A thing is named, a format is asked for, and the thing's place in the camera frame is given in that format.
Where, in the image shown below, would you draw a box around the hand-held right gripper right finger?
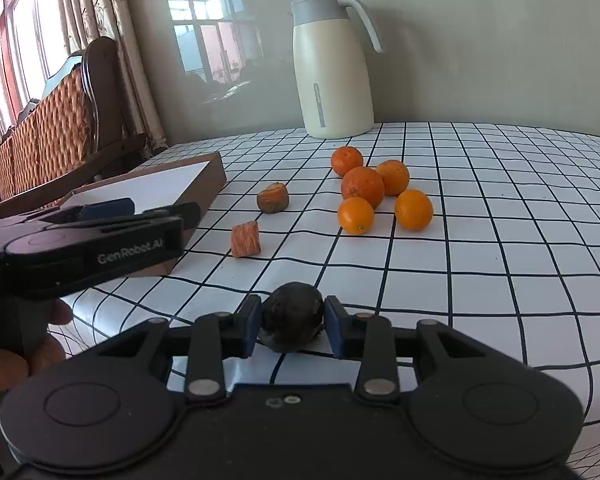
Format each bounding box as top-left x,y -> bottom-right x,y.
324,295 -> 487,405

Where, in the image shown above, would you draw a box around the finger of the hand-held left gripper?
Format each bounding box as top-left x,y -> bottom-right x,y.
44,198 -> 135,227
99,202 -> 202,237

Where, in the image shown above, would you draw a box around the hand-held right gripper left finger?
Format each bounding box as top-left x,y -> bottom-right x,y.
99,295 -> 263,404

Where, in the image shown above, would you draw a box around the white cutting board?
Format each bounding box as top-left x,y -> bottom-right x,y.
55,152 -> 228,277

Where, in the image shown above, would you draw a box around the dark brown round fruit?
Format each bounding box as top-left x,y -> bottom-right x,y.
261,282 -> 326,353

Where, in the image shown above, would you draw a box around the cut carrot piece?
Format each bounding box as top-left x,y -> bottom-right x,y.
231,220 -> 262,258

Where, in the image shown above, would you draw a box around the carrot stub with brown top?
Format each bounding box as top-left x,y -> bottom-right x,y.
257,182 -> 290,212

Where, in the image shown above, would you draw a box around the small orange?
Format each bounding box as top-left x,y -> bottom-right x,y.
338,196 -> 375,235
376,159 -> 410,196
394,189 -> 434,231
330,146 -> 364,177

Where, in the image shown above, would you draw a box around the large dark orange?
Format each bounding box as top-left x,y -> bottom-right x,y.
341,166 -> 385,210

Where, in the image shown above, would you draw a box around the person's left hand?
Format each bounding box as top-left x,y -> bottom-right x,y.
0,299 -> 75,405

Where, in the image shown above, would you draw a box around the wooden wicker-back chair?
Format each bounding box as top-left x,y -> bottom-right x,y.
0,36 -> 148,211

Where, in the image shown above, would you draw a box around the white black-checked tablecloth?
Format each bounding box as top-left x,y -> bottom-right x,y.
47,121 -> 600,428

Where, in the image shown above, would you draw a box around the beige patterned curtain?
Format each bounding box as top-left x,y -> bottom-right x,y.
60,0 -> 169,156

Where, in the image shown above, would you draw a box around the window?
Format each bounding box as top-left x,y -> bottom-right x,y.
0,0 -> 86,133

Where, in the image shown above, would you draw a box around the cream thermos jug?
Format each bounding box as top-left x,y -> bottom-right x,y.
291,0 -> 384,140

